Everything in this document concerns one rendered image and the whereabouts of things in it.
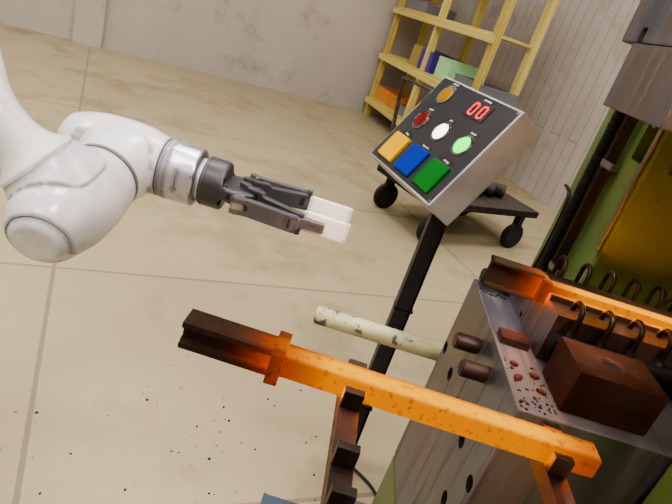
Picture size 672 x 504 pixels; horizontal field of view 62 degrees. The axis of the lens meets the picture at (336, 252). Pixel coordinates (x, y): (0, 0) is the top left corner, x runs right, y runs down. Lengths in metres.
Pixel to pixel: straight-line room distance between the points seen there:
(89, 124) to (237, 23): 6.63
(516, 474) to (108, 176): 0.65
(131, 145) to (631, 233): 0.86
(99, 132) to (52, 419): 1.16
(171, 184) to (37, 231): 0.21
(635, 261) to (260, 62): 6.74
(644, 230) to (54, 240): 0.95
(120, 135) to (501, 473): 0.69
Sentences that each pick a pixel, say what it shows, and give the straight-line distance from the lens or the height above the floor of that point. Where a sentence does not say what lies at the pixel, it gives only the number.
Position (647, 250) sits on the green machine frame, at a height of 1.06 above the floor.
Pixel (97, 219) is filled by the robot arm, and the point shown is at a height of 0.97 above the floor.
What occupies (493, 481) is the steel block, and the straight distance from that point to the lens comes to 0.83.
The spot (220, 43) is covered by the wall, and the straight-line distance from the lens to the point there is 7.47.
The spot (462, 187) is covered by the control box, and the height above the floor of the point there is 1.01.
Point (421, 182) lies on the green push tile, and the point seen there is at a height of 0.99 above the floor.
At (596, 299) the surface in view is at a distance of 0.95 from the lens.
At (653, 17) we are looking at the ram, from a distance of 0.97.
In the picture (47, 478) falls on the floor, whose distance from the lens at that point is 1.72.
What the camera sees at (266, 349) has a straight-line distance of 0.55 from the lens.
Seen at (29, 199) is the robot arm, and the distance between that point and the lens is 0.73.
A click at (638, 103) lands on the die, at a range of 0.89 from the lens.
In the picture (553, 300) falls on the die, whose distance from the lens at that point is 0.91.
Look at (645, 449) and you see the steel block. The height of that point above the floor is 0.91.
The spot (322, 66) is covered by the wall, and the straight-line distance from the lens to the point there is 7.83.
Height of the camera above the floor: 1.29
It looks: 23 degrees down
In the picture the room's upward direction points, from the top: 19 degrees clockwise
